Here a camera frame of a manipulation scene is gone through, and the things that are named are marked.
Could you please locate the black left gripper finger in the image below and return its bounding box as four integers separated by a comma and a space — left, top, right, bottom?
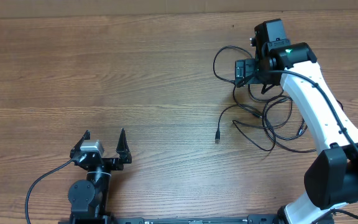
116, 128, 132, 159
70, 130, 91, 156

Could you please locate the black cable silver plug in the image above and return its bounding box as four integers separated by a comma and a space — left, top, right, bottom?
212, 45, 264, 119

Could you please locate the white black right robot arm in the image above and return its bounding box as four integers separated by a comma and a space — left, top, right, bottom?
235, 19, 358, 223

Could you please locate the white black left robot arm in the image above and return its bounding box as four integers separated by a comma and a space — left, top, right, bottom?
68, 129, 132, 223

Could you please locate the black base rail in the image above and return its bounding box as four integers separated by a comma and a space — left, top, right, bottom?
58, 214, 285, 224

